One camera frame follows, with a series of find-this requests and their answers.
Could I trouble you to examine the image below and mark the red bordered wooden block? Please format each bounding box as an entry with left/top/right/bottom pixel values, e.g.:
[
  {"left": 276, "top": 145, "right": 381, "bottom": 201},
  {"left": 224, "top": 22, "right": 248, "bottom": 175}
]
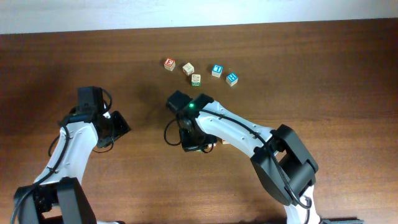
[{"left": 208, "top": 143, "right": 217, "bottom": 149}]

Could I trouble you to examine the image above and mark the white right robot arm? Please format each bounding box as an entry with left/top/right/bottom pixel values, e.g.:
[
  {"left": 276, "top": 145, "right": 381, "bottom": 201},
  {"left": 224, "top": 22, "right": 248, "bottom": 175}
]
[{"left": 178, "top": 101, "right": 321, "bottom": 223}]

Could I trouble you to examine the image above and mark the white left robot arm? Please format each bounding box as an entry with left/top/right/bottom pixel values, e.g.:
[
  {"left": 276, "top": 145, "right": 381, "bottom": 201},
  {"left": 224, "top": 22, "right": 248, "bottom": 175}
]
[{"left": 10, "top": 111, "right": 130, "bottom": 223}]

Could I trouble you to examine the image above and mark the green bordered wooden block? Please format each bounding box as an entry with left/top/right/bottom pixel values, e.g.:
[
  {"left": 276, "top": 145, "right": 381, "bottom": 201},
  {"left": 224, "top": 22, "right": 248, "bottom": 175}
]
[{"left": 191, "top": 74, "right": 201, "bottom": 86}]

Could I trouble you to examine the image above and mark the red 9 wooden block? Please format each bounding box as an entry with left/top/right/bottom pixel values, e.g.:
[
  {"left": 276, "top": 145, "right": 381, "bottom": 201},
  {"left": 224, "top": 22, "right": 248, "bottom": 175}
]
[{"left": 182, "top": 63, "right": 195, "bottom": 76}]

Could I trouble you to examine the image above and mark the blue L wooden block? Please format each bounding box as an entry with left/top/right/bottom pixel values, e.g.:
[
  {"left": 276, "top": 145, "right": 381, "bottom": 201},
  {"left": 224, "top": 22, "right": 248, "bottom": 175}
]
[{"left": 211, "top": 65, "right": 223, "bottom": 78}]

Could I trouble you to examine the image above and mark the blue H wooden block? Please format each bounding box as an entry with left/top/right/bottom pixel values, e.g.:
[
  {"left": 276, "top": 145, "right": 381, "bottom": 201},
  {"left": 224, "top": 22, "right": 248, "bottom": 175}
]
[{"left": 226, "top": 73, "right": 239, "bottom": 86}]

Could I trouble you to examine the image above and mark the red E wooden block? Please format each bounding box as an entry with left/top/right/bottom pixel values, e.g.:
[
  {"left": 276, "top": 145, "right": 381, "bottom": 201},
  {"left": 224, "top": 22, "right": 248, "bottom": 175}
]
[{"left": 164, "top": 58, "right": 176, "bottom": 71}]

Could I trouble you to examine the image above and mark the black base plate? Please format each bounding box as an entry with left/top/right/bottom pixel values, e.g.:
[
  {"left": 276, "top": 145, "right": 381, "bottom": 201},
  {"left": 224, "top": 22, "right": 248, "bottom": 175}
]
[{"left": 320, "top": 218, "right": 365, "bottom": 224}]

